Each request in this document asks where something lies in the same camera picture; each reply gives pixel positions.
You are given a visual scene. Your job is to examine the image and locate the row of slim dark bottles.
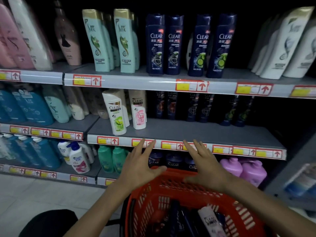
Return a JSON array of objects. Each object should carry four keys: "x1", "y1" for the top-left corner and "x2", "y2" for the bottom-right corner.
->
[{"x1": 154, "y1": 91, "x2": 255, "y2": 127}]

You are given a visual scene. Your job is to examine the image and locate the person's left hand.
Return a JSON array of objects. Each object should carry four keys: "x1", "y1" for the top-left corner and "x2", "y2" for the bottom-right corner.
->
[{"x1": 116, "y1": 138, "x2": 168, "y2": 193}]

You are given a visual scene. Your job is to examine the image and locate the white curvy bottle gold cap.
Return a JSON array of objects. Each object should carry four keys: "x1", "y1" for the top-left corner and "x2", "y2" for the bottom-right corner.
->
[
  {"x1": 251, "y1": 14, "x2": 282, "y2": 76},
  {"x1": 248, "y1": 17, "x2": 272, "y2": 70},
  {"x1": 282, "y1": 19, "x2": 316, "y2": 79},
  {"x1": 259, "y1": 7, "x2": 315, "y2": 80}
]

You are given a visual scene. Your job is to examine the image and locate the pink tall bottle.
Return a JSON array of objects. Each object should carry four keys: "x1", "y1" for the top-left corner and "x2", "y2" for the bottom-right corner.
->
[
  {"x1": 0, "y1": 3, "x2": 35, "y2": 70},
  {"x1": 0, "y1": 44, "x2": 16, "y2": 69}
]

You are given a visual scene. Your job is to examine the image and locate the purple pump bottle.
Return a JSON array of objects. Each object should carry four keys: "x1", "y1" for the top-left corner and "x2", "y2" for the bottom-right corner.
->
[
  {"x1": 220, "y1": 157, "x2": 243, "y2": 177},
  {"x1": 239, "y1": 160, "x2": 268, "y2": 188}
]

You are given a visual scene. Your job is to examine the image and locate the white pink-label shampoo bottle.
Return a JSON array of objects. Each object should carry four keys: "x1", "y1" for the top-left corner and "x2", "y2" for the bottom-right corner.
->
[
  {"x1": 197, "y1": 206, "x2": 226, "y2": 237},
  {"x1": 128, "y1": 89, "x2": 148, "y2": 130}
]

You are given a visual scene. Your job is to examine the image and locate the grey metal store shelving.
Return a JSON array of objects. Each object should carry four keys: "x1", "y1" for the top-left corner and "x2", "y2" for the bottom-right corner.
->
[{"x1": 0, "y1": 70, "x2": 316, "y2": 187}]

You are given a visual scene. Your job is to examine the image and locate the grey store shelf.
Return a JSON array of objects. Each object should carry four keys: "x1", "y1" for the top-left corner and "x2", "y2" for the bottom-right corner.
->
[{"x1": 0, "y1": 0, "x2": 316, "y2": 188}]

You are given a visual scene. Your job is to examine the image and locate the teal curvy bottle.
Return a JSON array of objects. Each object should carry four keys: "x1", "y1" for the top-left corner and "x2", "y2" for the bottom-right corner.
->
[{"x1": 42, "y1": 85, "x2": 72, "y2": 124}]

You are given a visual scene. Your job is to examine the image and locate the person's left forearm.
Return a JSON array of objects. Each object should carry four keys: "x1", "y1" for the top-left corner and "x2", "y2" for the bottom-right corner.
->
[{"x1": 64, "y1": 181, "x2": 133, "y2": 237}]

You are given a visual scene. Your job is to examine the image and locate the white blue tube bottle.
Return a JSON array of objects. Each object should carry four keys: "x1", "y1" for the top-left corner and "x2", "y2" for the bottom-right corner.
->
[{"x1": 284, "y1": 164, "x2": 316, "y2": 198}]

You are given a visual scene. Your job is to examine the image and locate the blue square bottle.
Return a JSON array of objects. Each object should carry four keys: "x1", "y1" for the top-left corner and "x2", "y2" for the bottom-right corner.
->
[
  {"x1": 0, "y1": 90, "x2": 26, "y2": 123},
  {"x1": 11, "y1": 89, "x2": 55, "y2": 126}
]

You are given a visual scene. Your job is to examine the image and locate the person's black trousers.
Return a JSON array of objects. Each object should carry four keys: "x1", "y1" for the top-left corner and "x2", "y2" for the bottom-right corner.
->
[{"x1": 18, "y1": 209, "x2": 79, "y2": 237}]

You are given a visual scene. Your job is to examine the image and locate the person's right forearm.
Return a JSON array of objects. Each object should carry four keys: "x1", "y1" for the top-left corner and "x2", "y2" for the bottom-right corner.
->
[{"x1": 221, "y1": 177, "x2": 316, "y2": 237}]

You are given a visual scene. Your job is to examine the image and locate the navy round bottle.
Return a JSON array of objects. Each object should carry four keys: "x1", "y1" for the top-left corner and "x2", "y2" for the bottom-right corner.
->
[
  {"x1": 166, "y1": 153, "x2": 184, "y2": 170},
  {"x1": 184, "y1": 155, "x2": 198, "y2": 172},
  {"x1": 148, "y1": 151, "x2": 165, "y2": 168}
]

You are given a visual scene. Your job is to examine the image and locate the dark red-label shampoo bottle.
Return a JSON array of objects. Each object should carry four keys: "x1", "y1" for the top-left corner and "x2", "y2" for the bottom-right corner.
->
[{"x1": 148, "y1": 207, "x2": 168, "y2": 237}]

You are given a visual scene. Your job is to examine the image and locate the beige bottle brown base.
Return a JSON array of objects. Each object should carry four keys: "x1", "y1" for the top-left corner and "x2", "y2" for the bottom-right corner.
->
[
  {"x1": 83, "y1": 87, "x2": 99, "y2": 116},
  {"x1": 93, "y1": 89, "x2": 110, "y2": 120}
]

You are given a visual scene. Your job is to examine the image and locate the row of large navy bottles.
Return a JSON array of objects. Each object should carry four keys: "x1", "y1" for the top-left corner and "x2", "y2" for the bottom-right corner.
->
[{"x1": 145, "y1": 13, "x2": 237, "y2": 79}]

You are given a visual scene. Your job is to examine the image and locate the grey end rack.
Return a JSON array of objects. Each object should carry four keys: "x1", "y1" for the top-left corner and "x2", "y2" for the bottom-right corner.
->
[{"x1": 264, "y1": 135, "x2": 316, "y2": 213}]

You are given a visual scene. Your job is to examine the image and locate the white pump bottle blue cap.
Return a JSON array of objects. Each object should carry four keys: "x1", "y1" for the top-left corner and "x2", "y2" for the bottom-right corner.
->
[
  {"x1": 66, "y1": 142, "x2": 91, "y2": 174},
  {"x1": 57, "y1": 140, "x2": 72, "y2": 165}
]

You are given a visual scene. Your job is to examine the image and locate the orange shopping basket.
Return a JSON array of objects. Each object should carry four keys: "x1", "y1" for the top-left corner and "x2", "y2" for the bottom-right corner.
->
[{"x1": 119, "y1": 166, "x2": 272, "y2": 237}]

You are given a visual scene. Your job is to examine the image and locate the white pump bottle yellow label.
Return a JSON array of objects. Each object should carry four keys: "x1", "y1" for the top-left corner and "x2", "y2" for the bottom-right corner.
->
[{"x1": 0, "y1": 134, "x2": 10, "y2": 160}]

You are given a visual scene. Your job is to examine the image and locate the person's right hand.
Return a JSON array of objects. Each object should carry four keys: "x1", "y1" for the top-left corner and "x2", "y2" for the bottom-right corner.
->
[{"x1": 182, "y1": 139, "x2": 232, "y2": 195}]

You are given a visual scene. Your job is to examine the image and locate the white tall bottle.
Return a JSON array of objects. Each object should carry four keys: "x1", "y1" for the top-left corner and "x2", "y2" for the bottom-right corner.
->
[{"x1": 7, "y1": 0, "x2": 54, "y2": 71}]

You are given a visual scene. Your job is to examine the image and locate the beige bottle white base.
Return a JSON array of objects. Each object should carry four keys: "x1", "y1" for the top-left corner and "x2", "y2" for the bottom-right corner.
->
[
  {"x1": 74, "y1": 86, "x2": 90, "y2": 116},
  {"x1": 63, "y1": 86, "x2": 86, "y2": 121}
]

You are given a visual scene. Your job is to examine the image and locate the white bottle red label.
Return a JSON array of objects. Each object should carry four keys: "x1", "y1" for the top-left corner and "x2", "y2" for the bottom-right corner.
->
[{"x1": 185, "y1": 32, "x2": 196, "y2": 71}]

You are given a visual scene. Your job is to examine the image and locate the pink bottle black dress print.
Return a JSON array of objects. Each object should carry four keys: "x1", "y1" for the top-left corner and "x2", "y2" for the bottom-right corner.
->
[{"x1": 54, "y1": 0, "x2": 82, "y2": 66}]

